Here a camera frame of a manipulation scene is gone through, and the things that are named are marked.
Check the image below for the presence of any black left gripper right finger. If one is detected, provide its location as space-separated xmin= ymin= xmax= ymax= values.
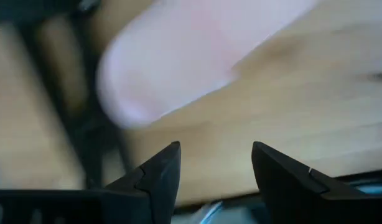
xmin=251 ymin=141 xmax=382 ymax=224

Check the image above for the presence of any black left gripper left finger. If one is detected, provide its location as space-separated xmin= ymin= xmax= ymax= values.
xmin=0 ymin=141 xmax=182 ymax=224

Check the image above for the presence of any pink rubber slide sandal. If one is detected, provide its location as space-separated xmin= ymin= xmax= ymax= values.
xmin=96 ymin=0 xmax=319 ymax=130

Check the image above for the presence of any black aluminium rig frame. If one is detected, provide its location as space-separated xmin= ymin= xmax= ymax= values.
xmin=10 ymin=0 xmax=136 ymax=190

